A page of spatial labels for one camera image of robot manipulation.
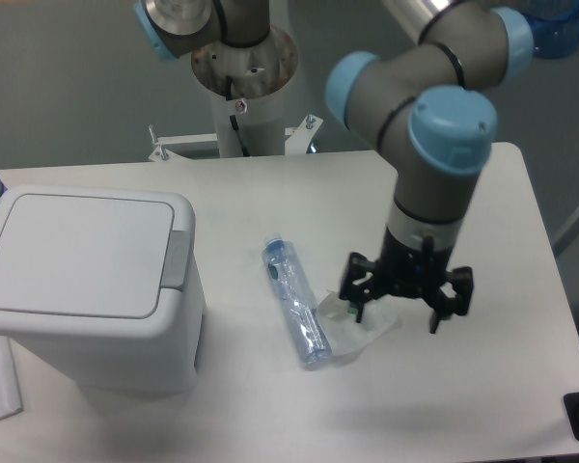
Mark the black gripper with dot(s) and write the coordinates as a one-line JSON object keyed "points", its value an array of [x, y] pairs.
{"points": [[408, 272]]}

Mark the white plastic trash can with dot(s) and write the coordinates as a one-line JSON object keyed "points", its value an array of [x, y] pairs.
{"points": [[103, 284]]}

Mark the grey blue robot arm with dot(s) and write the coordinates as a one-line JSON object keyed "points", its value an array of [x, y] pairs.
{"points": [[423, 112]]}

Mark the crumpled clear plastic wrapper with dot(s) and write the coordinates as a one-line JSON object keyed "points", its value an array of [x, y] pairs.
{"points": [[348, 337]]}

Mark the crushed clear plastic bottle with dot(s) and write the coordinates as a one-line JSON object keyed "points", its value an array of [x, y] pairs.
{"points": [[298, 302]]}

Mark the blue water jug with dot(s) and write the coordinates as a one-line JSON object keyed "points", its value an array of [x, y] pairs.
{"points": [[555, 27]]}

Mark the white pedestal base frame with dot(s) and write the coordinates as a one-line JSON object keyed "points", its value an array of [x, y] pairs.
{"points": [[239, 138]]}

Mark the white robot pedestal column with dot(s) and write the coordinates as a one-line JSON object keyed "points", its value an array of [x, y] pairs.
{"points": [[249, 82]]}

